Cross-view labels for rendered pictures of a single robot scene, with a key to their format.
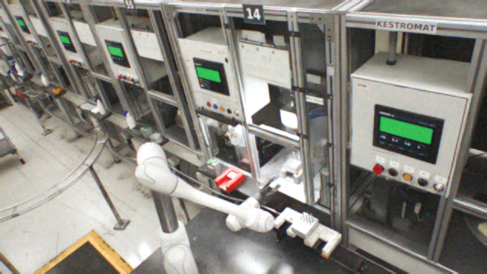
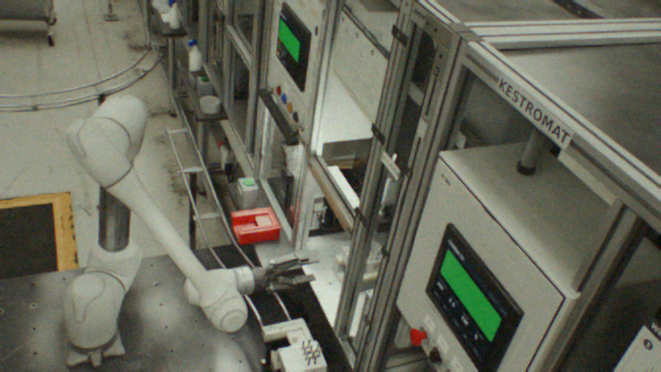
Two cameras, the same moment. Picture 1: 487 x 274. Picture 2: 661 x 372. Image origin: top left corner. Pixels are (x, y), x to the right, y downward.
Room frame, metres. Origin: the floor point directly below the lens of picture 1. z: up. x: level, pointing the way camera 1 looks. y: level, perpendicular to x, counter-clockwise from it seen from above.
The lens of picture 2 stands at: (0.09, -0.52, 2.47)
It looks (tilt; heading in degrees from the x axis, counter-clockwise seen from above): 36 degrees down; 14
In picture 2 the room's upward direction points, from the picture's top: 10 degrees clockwise
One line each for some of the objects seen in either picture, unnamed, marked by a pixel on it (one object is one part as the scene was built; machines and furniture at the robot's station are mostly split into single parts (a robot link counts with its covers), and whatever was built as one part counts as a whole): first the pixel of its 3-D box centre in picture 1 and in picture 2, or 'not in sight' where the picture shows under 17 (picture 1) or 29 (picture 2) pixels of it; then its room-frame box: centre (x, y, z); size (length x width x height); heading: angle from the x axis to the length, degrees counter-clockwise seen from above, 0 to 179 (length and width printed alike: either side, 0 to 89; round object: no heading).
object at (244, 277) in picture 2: (251, 205); (242, 280); (1.40, 0.04, 1.01); 0.09 x 0.06 x 0.09; 42
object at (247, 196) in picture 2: (215, 167); (249, 194); (1.87, 0.24, 0.97); 0.08 x 0.08 x 0.12; 42
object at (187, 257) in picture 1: (179, 265); (90, 305); (1.22, 0.49, 0.85); 0.18 x 0.16 x 0.22; 14
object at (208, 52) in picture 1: (224, 71); (324, 49); (1.96, 0.05, 1.60); 0.42 x 0.29 x 0.46; 42
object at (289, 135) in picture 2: (215, 115); (278, 112); (1.87, 0.15, 1.37); 0.36 x 0.04 x 0.04; 42
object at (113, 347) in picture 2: not in sight; (93, 340); (1.20, 0.48, 0.71); 0.22 x 0.18 x 0.06; 42
